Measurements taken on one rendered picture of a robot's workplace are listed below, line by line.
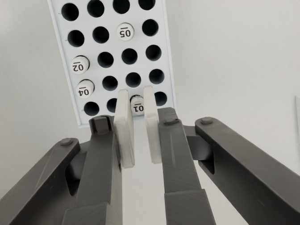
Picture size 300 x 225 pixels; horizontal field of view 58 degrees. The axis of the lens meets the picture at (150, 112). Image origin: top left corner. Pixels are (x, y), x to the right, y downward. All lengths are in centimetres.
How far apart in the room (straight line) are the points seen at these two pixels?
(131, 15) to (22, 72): 12
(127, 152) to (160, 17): 11
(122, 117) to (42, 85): 13
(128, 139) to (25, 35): 15
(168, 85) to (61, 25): 9
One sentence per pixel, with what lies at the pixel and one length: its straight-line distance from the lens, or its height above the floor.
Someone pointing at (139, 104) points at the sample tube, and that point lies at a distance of 21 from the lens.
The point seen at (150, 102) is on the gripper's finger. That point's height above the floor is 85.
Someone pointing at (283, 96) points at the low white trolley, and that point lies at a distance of 30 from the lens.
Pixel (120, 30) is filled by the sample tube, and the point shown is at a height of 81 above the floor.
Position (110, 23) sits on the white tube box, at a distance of 22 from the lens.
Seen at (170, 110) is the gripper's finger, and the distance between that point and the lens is 17.
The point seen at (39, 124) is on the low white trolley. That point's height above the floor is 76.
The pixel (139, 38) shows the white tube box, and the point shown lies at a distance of 21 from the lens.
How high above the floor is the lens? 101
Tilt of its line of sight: 70 degrees down
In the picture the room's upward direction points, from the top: 171 degrees clockwise
